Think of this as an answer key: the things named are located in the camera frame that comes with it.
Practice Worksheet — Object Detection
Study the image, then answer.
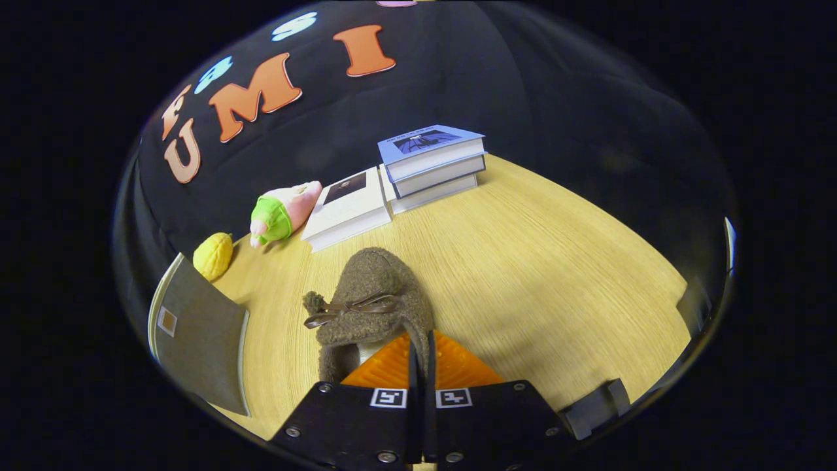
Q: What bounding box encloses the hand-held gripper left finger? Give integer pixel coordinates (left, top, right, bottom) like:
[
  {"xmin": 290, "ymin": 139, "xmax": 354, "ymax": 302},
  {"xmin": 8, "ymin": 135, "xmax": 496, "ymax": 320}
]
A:
[{"xmin": 269, "ymin": 332, "xmax": 422, "ymax": 466}]

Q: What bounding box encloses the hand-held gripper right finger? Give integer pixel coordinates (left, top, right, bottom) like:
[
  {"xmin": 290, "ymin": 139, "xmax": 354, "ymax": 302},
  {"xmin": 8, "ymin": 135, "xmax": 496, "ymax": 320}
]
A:
[{"xmin": 425, "ymin": 330, "xmax": 576, "ymax": 466}]

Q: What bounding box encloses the brown suede shoe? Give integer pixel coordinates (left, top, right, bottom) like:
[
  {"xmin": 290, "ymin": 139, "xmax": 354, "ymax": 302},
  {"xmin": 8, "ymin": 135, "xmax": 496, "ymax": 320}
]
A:
[{"xmin": 302, "ymin": 247, "xmax": 436, "ymax": 385}]

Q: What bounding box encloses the grey fabric storage box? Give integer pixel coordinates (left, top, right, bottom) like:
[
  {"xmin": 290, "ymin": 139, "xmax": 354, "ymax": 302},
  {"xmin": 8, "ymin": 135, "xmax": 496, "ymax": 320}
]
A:
[{"xmin": 147, "ymin": 252, "xmax": 251, "ymax": 417}]

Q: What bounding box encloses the grey block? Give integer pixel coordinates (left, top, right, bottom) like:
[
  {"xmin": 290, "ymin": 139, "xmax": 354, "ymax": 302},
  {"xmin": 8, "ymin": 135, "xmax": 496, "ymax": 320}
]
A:
[
  {"xmin": 677, "ymin": 281, "xmax": 711, "ymax": 336},
  {"xmin": 559, "ymin": 378, "xmax": 632, "ymax": 440}
]

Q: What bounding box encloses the white book with portrait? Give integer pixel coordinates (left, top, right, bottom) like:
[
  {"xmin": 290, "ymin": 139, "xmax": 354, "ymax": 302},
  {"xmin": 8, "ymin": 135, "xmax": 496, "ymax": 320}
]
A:
[{"xmin": 301, "ymin": 166, "xmax": 393, "ymax": 253}]

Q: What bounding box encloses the yellow round plush toy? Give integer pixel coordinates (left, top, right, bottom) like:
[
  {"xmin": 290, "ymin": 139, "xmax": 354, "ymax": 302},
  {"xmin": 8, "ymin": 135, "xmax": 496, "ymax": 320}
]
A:
[{"xmin": 193, "ymin": 232, "xmax": 234, "ymax": 282}]

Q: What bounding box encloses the pink and green plush toy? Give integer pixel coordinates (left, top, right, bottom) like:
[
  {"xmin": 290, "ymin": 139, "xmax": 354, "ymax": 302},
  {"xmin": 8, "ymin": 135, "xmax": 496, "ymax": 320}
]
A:
[{"xmin": 249, "ymin": 181, "xmax": 323, "ymax": 248}]

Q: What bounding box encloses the dark blue edged book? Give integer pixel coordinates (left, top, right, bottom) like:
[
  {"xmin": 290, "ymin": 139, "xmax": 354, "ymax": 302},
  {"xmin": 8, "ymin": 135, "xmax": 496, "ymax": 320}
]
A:
[{"xmin": 390, "ymin": 154, "xmax": 488, "ymax": 199}]

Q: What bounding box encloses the blue cover book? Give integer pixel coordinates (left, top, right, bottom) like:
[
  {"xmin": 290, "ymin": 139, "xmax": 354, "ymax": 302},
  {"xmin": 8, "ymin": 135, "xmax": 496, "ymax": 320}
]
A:
[{"xmin": 377, "ymin": 124, "xmax": 486, "ymax": 183}]

